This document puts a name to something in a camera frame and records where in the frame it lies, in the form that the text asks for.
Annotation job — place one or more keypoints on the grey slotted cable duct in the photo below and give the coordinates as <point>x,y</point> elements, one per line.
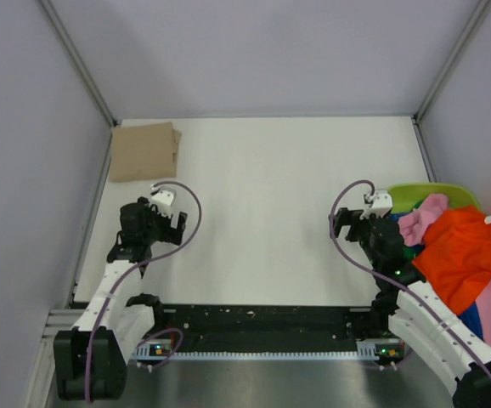
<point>383,353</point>

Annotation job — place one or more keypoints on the aluminium frame post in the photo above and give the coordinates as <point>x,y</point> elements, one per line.
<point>57,25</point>
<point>456,53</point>

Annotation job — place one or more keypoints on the dark green t shirt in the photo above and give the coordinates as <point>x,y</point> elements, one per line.
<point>411,252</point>

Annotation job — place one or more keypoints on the pink t shirt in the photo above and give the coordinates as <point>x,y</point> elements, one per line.
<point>414,225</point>

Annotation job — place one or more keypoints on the green plastic basket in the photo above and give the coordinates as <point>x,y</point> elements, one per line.
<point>406,196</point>

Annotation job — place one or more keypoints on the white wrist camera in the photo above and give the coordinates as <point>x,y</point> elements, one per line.
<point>162,198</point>
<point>377,203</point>

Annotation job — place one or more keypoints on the right aluminium frame post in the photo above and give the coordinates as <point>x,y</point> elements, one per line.
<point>456,53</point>

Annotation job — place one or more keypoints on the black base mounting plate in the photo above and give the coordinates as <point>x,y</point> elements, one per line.
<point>268,328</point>

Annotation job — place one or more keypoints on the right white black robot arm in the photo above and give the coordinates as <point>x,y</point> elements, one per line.
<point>452,334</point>

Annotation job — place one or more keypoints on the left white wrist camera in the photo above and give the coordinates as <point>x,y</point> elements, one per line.
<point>162,198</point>

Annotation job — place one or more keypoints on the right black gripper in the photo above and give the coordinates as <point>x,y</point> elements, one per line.
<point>346,217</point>

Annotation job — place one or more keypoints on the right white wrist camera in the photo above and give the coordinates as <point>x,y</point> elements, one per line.
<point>377,203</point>

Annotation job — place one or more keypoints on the blue t shirt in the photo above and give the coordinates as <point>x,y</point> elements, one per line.
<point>474,319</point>

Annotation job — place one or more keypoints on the left aluminium frame post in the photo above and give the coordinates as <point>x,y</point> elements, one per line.
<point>57,25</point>

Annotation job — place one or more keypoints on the beige t shirt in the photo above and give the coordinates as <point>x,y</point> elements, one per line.
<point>144,152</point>

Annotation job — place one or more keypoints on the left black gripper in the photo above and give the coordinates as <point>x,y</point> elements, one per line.
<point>171,235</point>

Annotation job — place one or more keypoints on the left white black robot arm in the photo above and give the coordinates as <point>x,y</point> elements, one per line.
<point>91,357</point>

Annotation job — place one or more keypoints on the orange t shirt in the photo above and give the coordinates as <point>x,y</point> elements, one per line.
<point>466,255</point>

